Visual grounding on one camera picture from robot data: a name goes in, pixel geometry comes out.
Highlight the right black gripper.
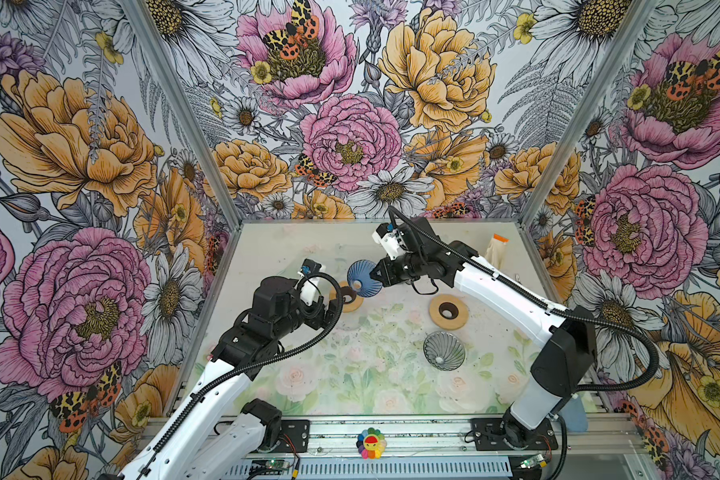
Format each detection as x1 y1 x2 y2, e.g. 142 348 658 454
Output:
370 249 429 286

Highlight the blue glass dripper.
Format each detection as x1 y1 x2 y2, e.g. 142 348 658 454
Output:
347 259 383 298

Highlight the wooden dripper ring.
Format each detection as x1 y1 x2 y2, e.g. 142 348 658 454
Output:
329 280 365 314
428 293 470 331

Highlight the clear glass carafe wooden handle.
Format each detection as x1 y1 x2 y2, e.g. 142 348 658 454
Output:
333 310 365 332

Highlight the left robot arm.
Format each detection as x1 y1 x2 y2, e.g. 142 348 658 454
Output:
117 259 343 479

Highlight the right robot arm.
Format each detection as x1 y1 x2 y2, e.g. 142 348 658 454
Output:
370 212 596 450

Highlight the orange white coffee bag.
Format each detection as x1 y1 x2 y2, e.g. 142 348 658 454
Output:
485 234 509 270

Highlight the grey glass dripper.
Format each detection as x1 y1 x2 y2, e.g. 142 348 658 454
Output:
422 331 466 371

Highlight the green circuit board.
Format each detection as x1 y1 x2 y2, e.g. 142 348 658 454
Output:
248 459 295 479

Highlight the colourful flower toy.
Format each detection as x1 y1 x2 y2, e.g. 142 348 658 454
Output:
355 427 387 460

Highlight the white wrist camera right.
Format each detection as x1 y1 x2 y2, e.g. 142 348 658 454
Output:
372 223 407 260

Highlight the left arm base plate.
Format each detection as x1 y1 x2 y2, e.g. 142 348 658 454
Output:
271 419 311 454

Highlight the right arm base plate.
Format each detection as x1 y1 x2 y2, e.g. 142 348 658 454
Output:
469 417 559 452

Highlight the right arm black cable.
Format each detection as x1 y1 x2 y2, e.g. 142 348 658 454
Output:
387 206 661 394

